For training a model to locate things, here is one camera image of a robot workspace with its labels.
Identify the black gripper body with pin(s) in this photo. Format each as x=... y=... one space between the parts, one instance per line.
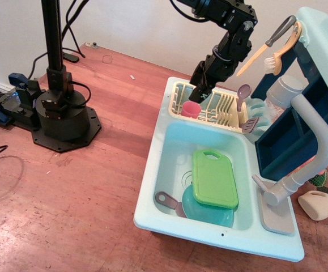
x=212 y=70

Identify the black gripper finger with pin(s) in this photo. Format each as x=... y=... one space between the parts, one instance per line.
x=200 y=93

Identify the pink plastic cup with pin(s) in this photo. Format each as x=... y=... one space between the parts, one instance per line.
x=190 y=109

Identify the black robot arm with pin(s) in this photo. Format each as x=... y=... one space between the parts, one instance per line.
x=239 y=19

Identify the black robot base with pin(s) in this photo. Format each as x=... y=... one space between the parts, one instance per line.
x=66 y=122

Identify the light teal toy sink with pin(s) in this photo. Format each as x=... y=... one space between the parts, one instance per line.
x=168 y=169

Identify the cream dish drying rack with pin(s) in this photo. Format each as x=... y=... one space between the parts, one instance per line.
x=218 y=110

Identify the mauve plastic spoon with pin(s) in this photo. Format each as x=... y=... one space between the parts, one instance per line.
x=243 y=92

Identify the orange dish brush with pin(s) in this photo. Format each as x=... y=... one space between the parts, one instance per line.
x=273 y=65

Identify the mauve plastic spatula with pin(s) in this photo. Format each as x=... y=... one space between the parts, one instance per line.
x=248 y=126

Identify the grey toy faucet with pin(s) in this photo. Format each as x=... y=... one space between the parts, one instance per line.
x=285 y=92

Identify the green cutting board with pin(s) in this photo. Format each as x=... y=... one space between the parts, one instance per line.
x=213 y=179

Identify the dark blue shelf unit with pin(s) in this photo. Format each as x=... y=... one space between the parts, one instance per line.
x=289 y=142

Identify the teal plastic plate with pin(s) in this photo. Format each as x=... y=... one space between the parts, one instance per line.
x=205 y=213

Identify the green toy vegetable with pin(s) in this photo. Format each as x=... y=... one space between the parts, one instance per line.
x=320 y=179

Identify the beige ceramic jug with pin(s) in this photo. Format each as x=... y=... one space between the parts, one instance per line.
x=315 y=204

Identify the blue black clamp device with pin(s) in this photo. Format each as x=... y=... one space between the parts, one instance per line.
x=17 y=107

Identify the toy knife grey handle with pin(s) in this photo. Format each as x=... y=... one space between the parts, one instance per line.
x=280 y=31

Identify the mauve pan handle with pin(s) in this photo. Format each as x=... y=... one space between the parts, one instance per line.
x=167 y=200

